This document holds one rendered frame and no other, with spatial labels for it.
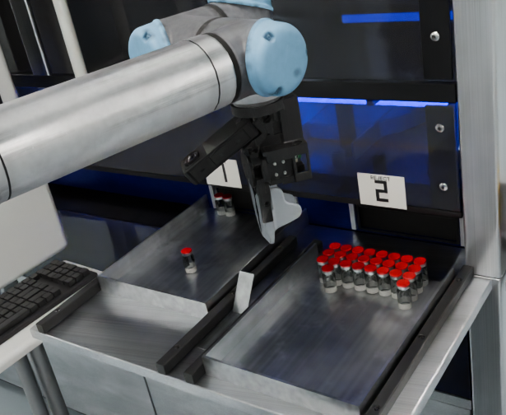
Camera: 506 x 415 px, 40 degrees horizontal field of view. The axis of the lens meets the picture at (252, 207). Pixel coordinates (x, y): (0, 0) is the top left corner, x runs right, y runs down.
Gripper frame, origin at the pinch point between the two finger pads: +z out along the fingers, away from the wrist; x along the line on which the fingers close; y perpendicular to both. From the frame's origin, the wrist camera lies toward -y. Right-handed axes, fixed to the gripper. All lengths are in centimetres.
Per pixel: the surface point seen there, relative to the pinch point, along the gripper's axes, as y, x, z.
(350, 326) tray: 10.6, -0.6, 19.0
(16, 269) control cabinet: -48, 59, 24
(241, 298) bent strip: -4.0, 12.2, 16.9
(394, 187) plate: 24.6, 12.2, 3.8
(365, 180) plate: 21.1, 16.0, 3.1
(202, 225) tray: -6, 46, 19
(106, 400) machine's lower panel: -43, 86, 87
